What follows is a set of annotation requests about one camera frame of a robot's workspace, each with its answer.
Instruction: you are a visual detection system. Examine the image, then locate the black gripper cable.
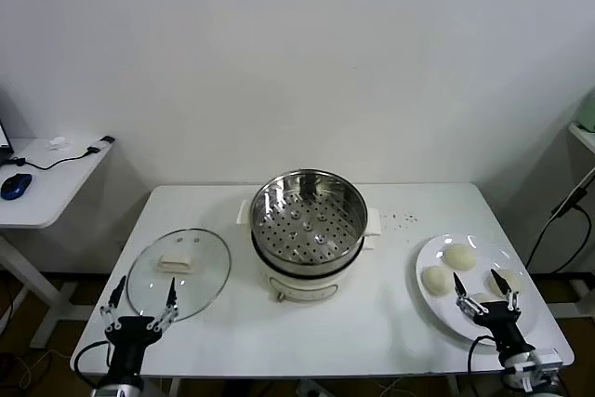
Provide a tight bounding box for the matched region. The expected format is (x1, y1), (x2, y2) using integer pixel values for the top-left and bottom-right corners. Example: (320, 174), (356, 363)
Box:
(73, 339), (112, 378)
(466, 334), (501, 377)

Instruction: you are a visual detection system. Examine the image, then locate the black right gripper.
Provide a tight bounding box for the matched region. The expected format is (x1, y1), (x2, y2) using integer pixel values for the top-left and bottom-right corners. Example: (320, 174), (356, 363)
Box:
(451, 269), (536, 361)

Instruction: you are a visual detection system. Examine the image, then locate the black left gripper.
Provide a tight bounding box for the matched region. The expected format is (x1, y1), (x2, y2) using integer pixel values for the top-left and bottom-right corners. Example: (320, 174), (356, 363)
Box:
(99, 274), (180, 387)

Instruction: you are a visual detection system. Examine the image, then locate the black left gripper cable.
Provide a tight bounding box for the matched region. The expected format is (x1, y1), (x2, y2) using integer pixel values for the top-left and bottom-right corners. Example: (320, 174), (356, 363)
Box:
(73, 339), (112, 378)

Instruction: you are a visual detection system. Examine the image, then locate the pale green object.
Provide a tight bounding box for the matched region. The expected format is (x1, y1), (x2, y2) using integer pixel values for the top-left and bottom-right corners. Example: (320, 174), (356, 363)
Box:
(575, 89), (595, 133)

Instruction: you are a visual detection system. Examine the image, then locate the white shelf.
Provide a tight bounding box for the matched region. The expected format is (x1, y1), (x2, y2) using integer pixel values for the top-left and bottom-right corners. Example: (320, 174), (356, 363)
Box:
(567, 122), (595, 156)

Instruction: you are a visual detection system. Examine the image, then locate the perforated steel steamer basket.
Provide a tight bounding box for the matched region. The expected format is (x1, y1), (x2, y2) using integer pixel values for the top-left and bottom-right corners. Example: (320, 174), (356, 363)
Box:
(249, 168), (369, 277)

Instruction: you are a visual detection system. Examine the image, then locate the white round plate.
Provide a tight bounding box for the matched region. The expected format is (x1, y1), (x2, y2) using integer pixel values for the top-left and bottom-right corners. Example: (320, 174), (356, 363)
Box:
(415, 232), (543, 347)

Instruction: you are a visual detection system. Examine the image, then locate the laptop screen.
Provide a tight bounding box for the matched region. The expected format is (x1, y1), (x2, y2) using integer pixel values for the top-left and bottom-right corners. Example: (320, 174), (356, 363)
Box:
(0, 120), (15, 166)

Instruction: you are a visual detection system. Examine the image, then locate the small white desk object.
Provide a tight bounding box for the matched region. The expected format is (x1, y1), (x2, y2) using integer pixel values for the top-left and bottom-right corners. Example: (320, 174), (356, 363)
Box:
(47, 135), (75, 152)

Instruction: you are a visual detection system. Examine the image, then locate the blue computer mouse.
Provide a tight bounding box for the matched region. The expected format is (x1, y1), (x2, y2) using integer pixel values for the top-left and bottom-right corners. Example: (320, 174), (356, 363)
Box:
(0, 172), (33, 202)

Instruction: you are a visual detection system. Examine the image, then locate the round glass pot lid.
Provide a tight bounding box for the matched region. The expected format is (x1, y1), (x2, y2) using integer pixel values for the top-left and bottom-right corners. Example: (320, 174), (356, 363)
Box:
(126, 228), (232, 324)

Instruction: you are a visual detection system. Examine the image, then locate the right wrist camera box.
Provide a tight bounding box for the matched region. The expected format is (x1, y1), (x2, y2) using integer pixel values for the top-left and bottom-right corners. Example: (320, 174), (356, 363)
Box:
(529, 348), (564, 377)

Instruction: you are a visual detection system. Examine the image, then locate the white side desk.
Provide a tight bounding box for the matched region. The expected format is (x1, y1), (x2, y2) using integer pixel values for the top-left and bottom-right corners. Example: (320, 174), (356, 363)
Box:
(0, 135), (116, 350)

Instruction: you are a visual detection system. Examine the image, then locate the black desk cable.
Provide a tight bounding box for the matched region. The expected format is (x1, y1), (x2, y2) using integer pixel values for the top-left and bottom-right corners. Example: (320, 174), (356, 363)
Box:
(0, 145), (102, 171)

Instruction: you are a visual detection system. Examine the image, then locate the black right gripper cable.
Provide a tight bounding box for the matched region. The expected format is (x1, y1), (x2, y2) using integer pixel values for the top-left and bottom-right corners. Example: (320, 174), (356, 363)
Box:
(466, 334), (501, 377)

